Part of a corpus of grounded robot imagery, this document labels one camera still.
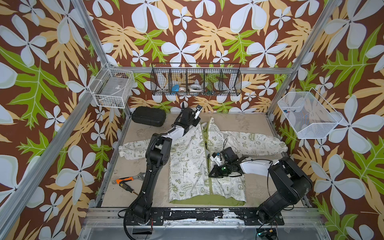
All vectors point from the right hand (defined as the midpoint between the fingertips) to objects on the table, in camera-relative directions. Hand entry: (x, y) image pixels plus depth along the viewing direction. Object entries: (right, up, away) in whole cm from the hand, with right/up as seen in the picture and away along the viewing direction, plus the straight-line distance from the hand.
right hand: (208, 175), depth 87 cm
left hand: (-6, +40, +18) cm, 45 cm away
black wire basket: (-7, +61, +11) cm, 62 cm away
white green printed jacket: (-10, +14, +9) cm, 19 cm away
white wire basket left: (-57, +52, -1) cm, 77 cm away
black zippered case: (-43, +37, +28) cm, 63 cm away
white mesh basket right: (+56, +35, -6) cm, 66 cm away
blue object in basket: (-20, +54, +6) cm, 57 cm away
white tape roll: (-7, +55, +11) cm, 57 cm away
